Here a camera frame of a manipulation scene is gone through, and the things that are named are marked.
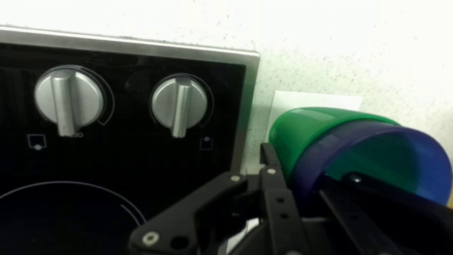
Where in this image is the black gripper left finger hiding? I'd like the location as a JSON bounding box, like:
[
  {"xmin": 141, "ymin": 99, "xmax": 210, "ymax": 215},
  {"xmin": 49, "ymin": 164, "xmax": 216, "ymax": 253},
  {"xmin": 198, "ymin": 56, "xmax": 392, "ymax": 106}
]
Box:
[{"xmin": 127, "ymin": 141, "xmax": 308, "ymax": 255}]

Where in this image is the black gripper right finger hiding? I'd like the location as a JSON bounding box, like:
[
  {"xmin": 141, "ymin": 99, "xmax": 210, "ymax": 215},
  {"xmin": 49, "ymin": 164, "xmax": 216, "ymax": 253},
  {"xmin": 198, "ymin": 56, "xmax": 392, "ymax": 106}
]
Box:
[{"xmin": 319, "ymin": 171, "xmax": 453, "ymax": 255}]

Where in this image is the blue plastic cup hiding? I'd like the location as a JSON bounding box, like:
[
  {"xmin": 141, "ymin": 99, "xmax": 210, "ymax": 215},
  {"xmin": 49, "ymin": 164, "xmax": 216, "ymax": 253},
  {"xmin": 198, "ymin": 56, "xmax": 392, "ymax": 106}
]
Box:
[{"xmin": 288, "ymin": 119, "xmax": 453, "ymax": 206}]

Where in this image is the green plastic cup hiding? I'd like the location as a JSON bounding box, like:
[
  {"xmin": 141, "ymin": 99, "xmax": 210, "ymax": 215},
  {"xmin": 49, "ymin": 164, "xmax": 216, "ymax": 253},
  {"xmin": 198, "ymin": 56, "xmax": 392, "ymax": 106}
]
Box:
[{"xmin": 267, "ymin": 106, "xmax": 401, "ymax": 181}]

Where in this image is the silver cooktop knob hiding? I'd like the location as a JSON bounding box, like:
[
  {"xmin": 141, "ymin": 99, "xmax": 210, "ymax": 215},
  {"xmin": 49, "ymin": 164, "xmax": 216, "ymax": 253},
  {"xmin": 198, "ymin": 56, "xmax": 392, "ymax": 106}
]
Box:
[
  {"xmin": 32, "ymin": 65, "xmax": 106, "ymax": 138},
  {"xmin": 148, "ymin": 76, "xmax": 210, "ymax": 138}
]

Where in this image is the black glass cooktop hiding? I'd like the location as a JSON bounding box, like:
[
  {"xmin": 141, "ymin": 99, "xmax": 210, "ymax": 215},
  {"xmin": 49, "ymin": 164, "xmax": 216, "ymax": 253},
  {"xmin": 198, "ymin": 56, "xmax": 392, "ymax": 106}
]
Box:
[{"xmin": 0, "ymin": 25, "xmax": 260, "ymax": 255}]

